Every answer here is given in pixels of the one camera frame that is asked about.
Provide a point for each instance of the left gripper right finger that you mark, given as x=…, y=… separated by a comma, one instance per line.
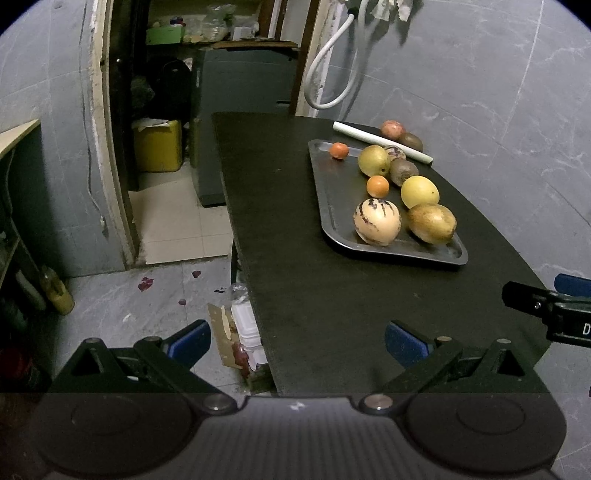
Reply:
x=445, y=365

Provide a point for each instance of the red apple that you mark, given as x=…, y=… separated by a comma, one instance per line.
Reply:
x=392, y=130

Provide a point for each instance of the dark cabinet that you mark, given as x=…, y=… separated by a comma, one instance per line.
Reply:
x=235, y=84

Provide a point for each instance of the dark avocado with sticker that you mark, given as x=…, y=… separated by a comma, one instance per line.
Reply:
x=401, y=170

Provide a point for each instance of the yellow plastic canister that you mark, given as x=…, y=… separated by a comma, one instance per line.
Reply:
x=157, y=145

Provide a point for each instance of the torn cardboard piece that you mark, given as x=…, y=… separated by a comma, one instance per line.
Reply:
x=226, y=337

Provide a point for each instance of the yellow grapefruit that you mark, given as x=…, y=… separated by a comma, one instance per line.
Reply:
x=419, y=190

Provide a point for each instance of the silver metal tray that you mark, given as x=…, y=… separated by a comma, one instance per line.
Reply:
x=341, y=186

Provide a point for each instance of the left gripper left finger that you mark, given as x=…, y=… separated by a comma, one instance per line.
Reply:
x=151, y=365

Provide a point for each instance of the white foam box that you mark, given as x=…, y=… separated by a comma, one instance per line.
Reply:
x=248, y=334

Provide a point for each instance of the white cylindrical tube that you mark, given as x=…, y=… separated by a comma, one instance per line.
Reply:
x=370, y=138

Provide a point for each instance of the yellow bottle on floor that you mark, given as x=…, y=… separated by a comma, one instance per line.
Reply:
x=56, y=292

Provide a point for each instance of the small orange tangerine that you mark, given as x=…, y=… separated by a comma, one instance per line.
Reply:
x=339, y=150

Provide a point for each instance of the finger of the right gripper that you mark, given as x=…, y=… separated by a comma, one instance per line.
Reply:
x=565, y=310

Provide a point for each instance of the green-yellow pear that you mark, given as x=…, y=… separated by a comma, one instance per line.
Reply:
x=374, y=160

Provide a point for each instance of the green plastic crate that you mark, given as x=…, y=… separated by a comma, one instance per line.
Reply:
x=165, y=35

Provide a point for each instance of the striped pepino melon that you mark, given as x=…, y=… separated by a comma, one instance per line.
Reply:
x=395, y=153
x=377, y=221

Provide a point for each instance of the brown kiwi by wall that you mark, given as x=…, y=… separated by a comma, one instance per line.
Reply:
x=411, y=140

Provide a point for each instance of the brown-yellow mango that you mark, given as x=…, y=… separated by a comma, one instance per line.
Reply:
x=432, y=223

